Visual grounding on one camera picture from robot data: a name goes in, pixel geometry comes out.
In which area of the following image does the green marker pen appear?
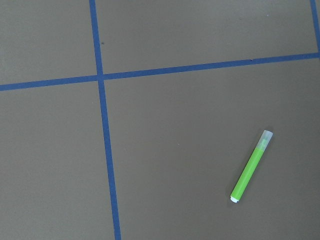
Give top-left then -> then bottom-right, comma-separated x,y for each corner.
230,130 -> 273,203

